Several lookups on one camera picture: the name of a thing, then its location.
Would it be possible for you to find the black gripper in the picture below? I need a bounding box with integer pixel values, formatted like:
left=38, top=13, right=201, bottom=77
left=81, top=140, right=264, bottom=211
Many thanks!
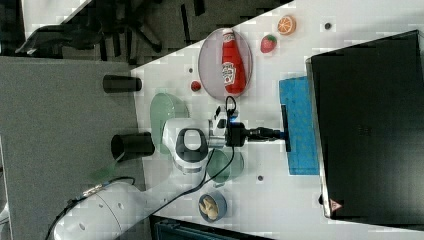
left=226, top=123, right=281, bottom=147

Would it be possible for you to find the black silver toaster oven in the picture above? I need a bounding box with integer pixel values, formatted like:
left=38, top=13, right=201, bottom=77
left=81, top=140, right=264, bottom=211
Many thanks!
left=278, top=29, right=424, bottom=231

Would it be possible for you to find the green measuring cup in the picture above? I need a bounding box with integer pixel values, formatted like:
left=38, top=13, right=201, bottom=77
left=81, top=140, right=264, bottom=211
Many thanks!
left=206, top=148, right=244, bottom=183

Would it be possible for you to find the red ketchup bottle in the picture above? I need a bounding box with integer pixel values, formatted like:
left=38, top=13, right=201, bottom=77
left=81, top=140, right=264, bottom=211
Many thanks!
left=221, top=29, right=247, bottom=95

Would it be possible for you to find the blue bowl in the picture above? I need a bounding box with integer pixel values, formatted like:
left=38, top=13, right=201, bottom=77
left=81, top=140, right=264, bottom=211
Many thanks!
left=198, top=191, right=227, bottom=223

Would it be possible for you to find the small red toy fruit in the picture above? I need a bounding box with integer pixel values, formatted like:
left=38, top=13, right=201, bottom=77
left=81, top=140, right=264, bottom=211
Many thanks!
left=190, top=81, right=201, bottom=92

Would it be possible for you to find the lavender round plate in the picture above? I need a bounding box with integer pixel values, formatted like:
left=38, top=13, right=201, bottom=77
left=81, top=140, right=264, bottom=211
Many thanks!
left=198, top=28, right=253, bottom=101

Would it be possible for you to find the yellow toy in bowl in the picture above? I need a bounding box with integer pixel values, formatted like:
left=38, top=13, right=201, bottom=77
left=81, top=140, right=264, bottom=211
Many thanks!
left=199, top=197, right=218, bottom=218

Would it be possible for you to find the red toy strawberry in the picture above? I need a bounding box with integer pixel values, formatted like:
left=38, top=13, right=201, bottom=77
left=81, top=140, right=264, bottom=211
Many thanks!
left=260, top=34, right=277, bottom=53

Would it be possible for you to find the green oval colander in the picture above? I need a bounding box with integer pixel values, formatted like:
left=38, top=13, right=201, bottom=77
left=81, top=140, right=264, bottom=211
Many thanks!
left=150, top=93, right=189, bottom=155

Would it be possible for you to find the orange slice toy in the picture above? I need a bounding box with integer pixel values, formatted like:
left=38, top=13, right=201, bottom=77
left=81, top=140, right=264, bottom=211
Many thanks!
left=277, top=15, right=296, bottom=36

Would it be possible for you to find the black office chair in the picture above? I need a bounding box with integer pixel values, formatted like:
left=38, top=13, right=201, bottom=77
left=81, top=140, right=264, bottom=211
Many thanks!
left=14, top=0, right=208, bottom=64

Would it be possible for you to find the black cable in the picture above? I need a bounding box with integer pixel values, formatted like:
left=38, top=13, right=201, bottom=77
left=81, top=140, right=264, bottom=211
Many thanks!
left=44, top=95, right=238, bottom=240

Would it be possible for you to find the black cylinder post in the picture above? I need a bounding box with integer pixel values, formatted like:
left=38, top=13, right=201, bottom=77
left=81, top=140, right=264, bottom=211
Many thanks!
left=103, top=75, right=142, bottom=93
left=111, top=132, right=155, bottom=162

